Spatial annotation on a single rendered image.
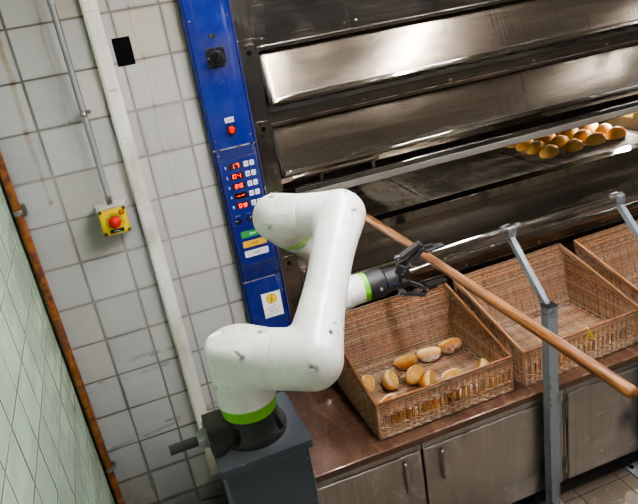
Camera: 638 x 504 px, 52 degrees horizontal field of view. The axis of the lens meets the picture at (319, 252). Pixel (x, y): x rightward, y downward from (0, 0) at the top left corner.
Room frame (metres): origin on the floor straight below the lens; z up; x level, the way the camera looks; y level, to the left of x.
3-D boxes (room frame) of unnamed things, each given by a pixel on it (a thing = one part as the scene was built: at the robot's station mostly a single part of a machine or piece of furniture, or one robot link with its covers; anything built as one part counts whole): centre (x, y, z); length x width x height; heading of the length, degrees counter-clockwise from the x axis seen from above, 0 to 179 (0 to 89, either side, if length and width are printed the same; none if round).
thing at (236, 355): (1.21, 0.20, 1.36); 0.16 x 0.13 x 0.19; 72
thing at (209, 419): (1.19, 0.26, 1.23); 0.26 x 0.15 x 0.06; 107
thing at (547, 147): (3.15, -1.21, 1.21); 0.61 x 0.48 x 0.06; 16
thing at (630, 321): (2.31, -0.86, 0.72); 0.56 x 0.49 x 0.28; 107
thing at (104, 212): (2.11, 0.66, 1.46); 0.10 x 0.07 x 0.10; 106
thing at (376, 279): (1.83, -0.15, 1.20); 0.12 x 0.06 x 0.09; 17
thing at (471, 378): (2.15, -0.30, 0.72); 0.56 x 0.49 x 0.28; 107
